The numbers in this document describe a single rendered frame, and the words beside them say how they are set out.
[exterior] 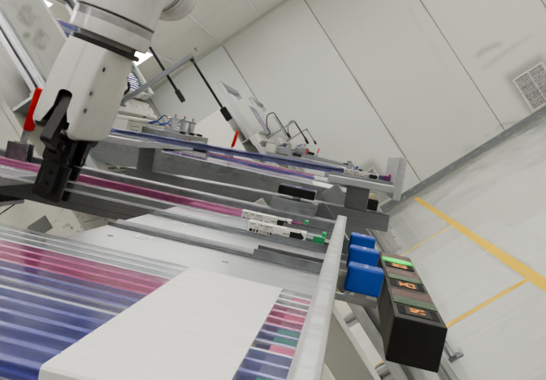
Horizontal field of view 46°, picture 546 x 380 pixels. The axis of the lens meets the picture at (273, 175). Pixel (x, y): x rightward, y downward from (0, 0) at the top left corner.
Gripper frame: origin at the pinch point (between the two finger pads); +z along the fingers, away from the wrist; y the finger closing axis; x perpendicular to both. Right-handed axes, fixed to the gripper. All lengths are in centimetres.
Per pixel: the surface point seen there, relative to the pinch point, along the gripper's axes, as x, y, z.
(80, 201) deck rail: -4.0, -19.0, 5.5
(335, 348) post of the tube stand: 38, -46, 18
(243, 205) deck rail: 17.3, -19.0, -2.6
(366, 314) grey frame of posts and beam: 37.9, -21.0, 5.2
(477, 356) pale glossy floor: 92, -157, 34
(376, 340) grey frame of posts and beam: 40.5, -20.9, 7.9
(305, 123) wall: -47, -760, -31
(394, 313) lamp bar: 35.9, 15.9, -3.9
